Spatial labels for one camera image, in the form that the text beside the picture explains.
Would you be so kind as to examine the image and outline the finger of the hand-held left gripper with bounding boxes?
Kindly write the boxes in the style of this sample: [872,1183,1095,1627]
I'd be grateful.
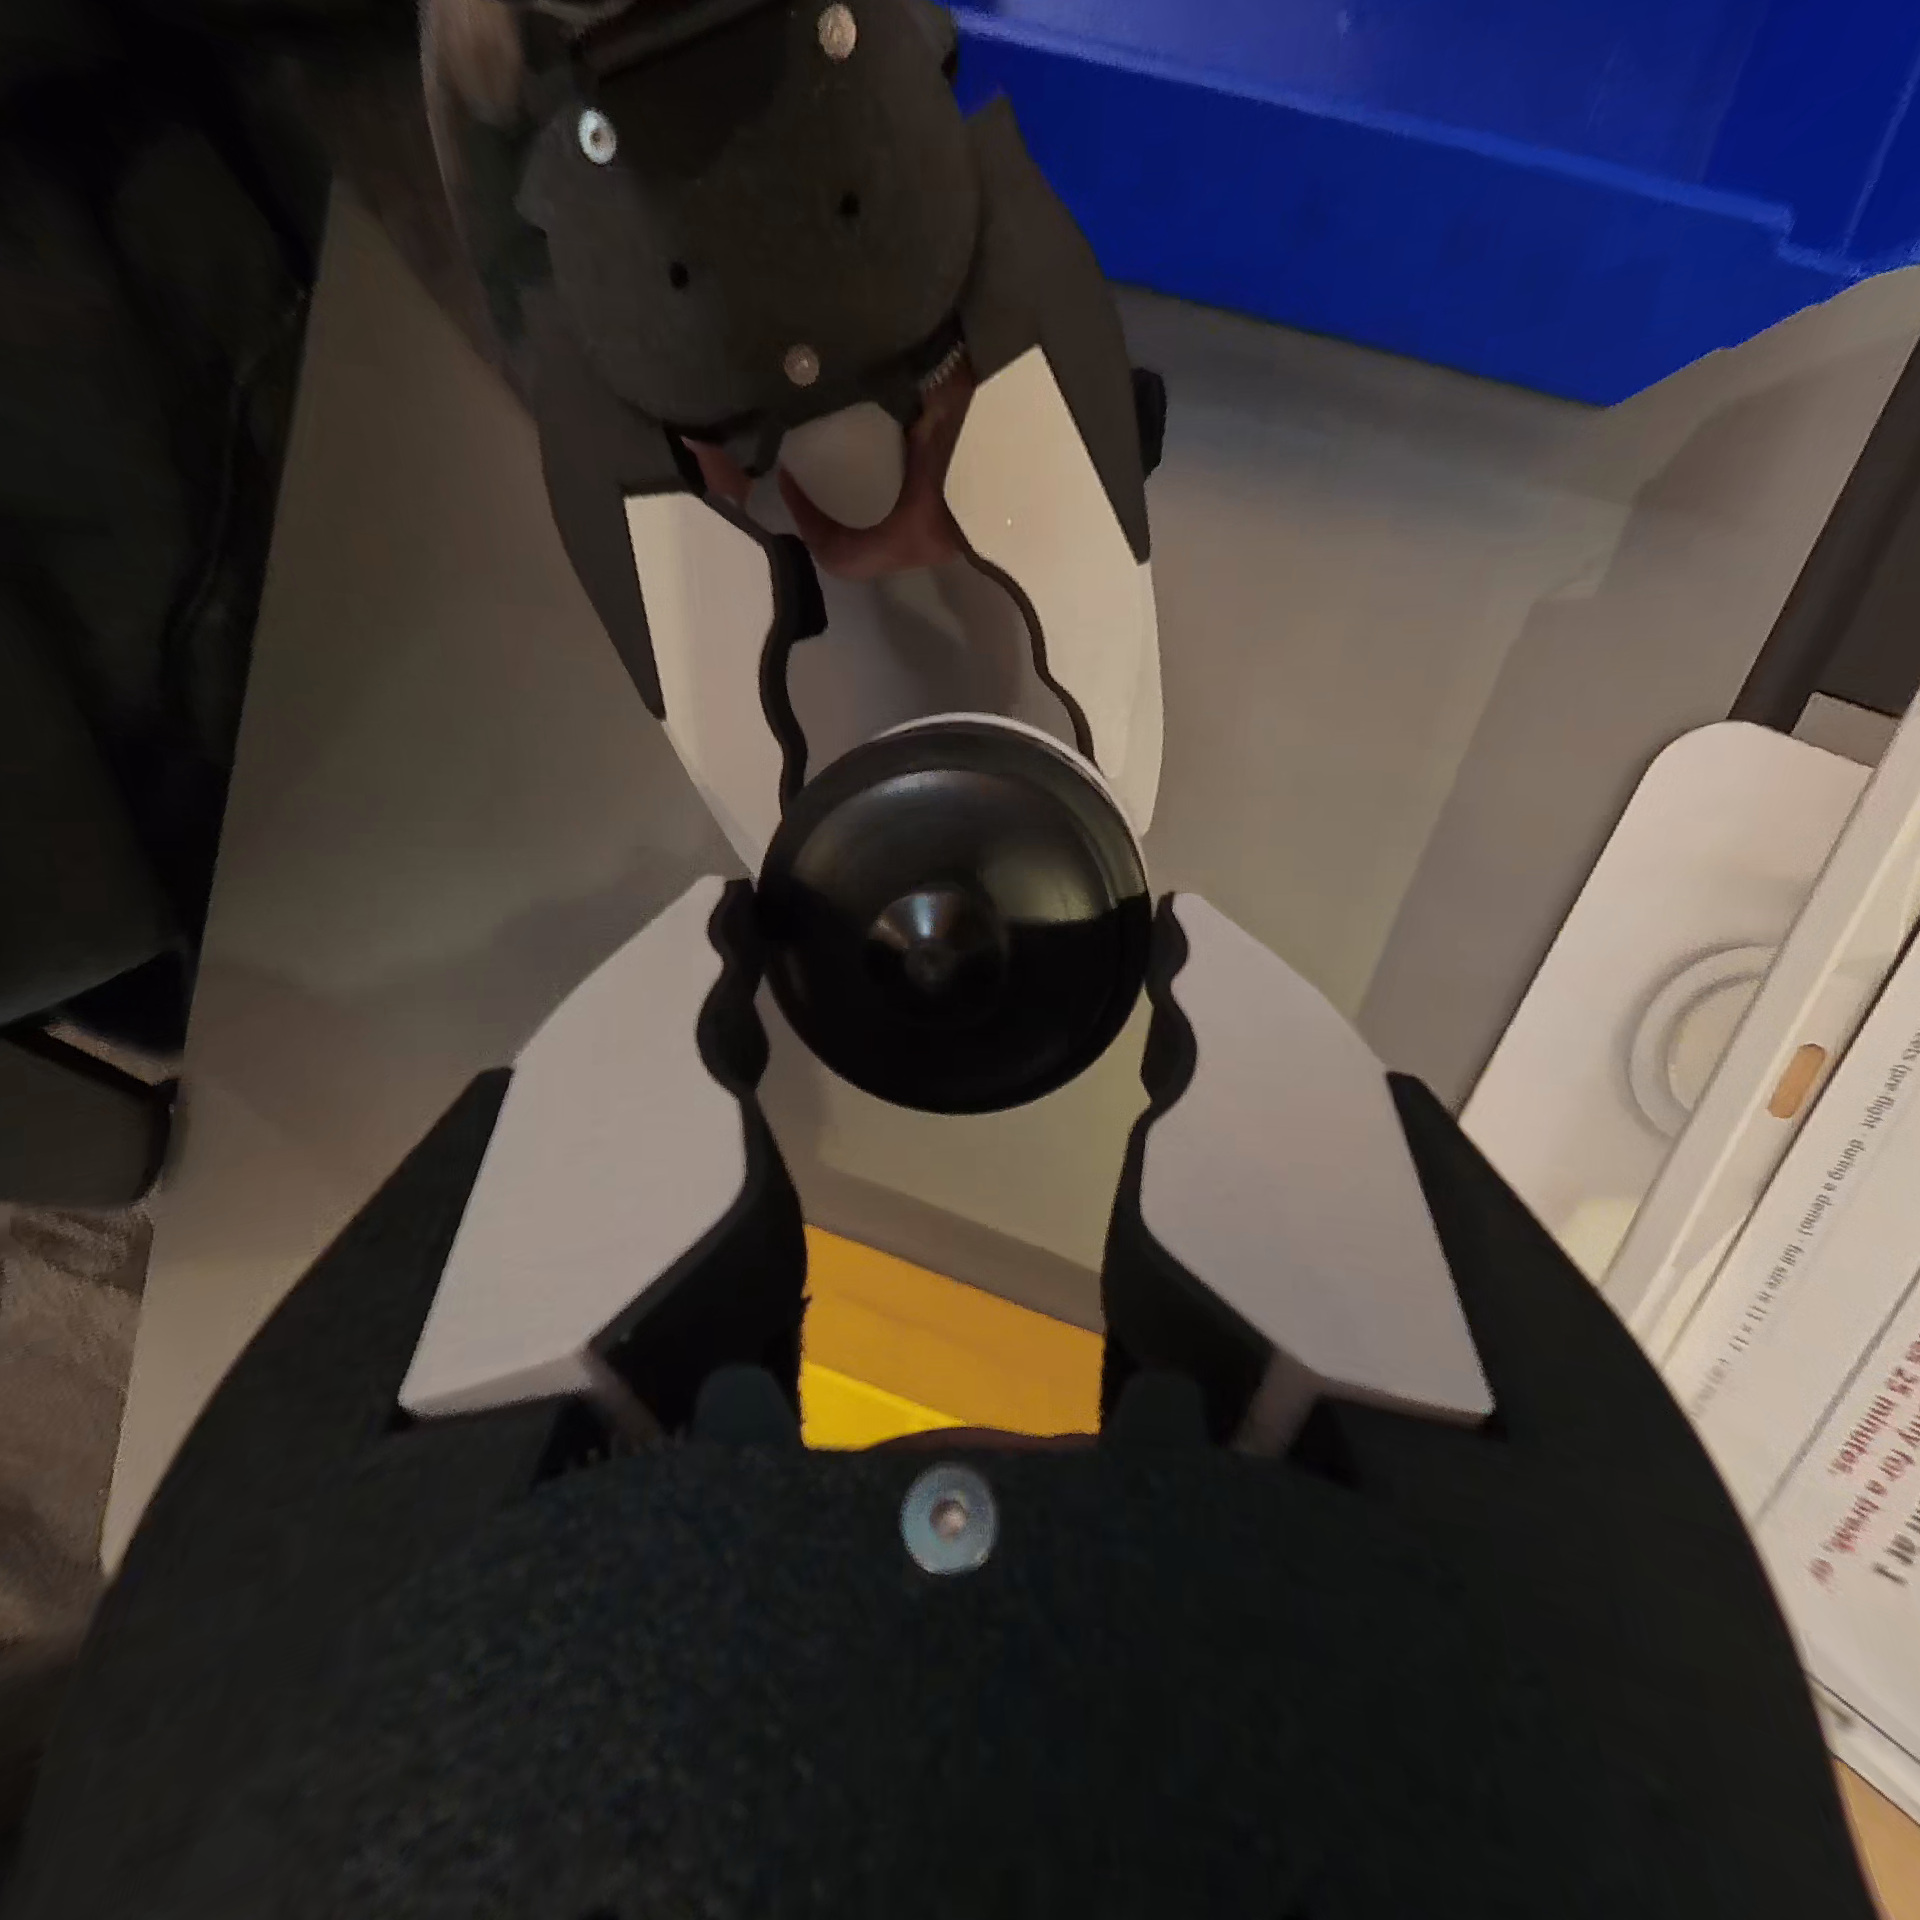
[901,345,1165,838]
[623,487,826,883]

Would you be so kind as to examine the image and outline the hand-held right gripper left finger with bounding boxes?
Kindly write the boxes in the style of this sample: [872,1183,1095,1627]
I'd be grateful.
[399,879,811,1450]

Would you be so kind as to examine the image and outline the person's dark clothed torso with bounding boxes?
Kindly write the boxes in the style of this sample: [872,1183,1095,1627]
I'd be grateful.
[0,0,349,1210]

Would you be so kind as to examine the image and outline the blue plastic bin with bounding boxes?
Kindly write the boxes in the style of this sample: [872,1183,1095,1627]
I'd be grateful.
[944,0,1920,408]

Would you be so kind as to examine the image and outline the yellow plastic bin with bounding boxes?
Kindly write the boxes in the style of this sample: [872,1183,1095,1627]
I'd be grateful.
[802,1223,1104,1455]

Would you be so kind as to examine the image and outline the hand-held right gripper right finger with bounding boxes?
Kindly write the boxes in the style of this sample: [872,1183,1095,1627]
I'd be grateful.
[1103,891,1498,1460]

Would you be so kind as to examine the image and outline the printed instruction sheet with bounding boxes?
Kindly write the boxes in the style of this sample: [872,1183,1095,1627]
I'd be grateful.
[1664,976,1920,1802]

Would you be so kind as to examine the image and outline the black bottle lid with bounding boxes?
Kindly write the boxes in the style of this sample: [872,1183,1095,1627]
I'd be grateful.
[755,728,1155,1116]

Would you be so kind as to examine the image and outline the instruction sheet on stand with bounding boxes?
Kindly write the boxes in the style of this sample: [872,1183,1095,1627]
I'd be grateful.
[1456,721,1920,1920]

